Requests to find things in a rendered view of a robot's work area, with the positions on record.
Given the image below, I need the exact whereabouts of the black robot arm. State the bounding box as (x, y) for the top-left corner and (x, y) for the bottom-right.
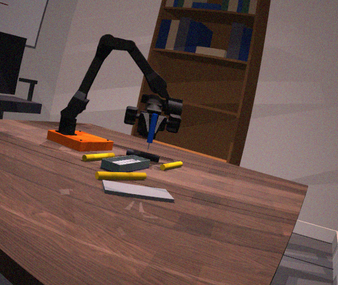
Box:
(56, 34), (183, 136)

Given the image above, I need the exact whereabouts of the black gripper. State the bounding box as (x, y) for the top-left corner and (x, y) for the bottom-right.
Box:
(124, 102), (181, 136)

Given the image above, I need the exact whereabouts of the dark grey cylinder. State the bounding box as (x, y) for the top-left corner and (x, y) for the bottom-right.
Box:
(126, 149), (160, 162)

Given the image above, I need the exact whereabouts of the blue stylus with grey tip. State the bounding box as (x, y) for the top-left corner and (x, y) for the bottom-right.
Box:
(147, 113), (158, 151)

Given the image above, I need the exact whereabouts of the white flat rectangular slab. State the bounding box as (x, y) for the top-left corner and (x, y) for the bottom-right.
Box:
(102, 180), (174, 203)

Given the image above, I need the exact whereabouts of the grey keyboard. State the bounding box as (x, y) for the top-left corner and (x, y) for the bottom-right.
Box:
(101, 155), (151, 172)

